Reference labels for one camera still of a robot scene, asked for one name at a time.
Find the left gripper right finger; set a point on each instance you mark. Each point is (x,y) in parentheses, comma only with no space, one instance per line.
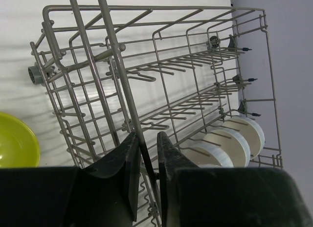
(224,197)

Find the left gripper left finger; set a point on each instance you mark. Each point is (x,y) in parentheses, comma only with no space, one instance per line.
(104,194)

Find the white bowl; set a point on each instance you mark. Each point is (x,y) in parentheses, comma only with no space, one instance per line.
(206,154)
(250,130)
(233,143)

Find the grey wire dish rack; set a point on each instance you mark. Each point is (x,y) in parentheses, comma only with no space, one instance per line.
(179,69)

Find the green bowl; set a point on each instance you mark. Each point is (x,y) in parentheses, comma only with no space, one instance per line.
(19,146)

